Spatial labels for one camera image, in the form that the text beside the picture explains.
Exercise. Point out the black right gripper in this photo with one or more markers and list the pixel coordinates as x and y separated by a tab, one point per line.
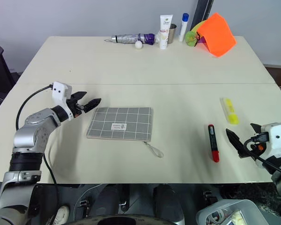
254	146

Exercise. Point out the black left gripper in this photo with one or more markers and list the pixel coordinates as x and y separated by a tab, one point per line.
75	107

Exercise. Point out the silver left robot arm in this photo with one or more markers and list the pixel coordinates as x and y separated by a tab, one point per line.
30	137

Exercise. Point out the grey checked zip pouch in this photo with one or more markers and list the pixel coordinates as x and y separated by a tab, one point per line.
120	123

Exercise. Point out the yellow highlighter pen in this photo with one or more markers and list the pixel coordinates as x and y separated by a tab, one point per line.
230	111

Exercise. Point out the black marker with red cap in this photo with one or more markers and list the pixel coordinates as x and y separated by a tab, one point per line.
213	143

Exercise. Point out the small white ball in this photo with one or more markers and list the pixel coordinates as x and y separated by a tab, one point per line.
138	45

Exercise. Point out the silver purple folded umbrella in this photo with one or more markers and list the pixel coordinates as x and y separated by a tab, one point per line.
133	38

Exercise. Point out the clear plastic storage box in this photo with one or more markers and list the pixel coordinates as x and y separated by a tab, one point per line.
229	213

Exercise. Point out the black chair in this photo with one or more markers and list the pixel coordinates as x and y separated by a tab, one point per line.
0	70

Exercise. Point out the white Dove cream tube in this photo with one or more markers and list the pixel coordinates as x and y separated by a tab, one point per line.
165	32

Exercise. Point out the orange folded cloth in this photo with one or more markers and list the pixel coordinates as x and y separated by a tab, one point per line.
216	35

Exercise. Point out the metal cup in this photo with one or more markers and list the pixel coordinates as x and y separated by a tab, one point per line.
172	34

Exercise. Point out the green round toy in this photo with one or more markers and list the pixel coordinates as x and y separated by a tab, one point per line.
190	38

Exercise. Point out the white shoe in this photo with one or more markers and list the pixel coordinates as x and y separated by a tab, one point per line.
62	214

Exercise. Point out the yellow curved toy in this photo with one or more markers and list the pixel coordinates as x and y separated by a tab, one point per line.
197	25

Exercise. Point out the white bottle with blue cap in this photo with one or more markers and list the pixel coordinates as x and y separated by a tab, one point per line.
183	27

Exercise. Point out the black pole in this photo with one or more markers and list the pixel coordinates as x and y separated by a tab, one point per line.
202	11

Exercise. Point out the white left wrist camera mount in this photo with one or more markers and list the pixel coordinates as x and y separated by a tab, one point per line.
59	92

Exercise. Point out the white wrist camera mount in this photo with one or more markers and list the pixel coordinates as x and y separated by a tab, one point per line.
277	136
59	92

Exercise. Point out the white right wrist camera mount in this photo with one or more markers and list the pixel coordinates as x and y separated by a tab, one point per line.
277	136

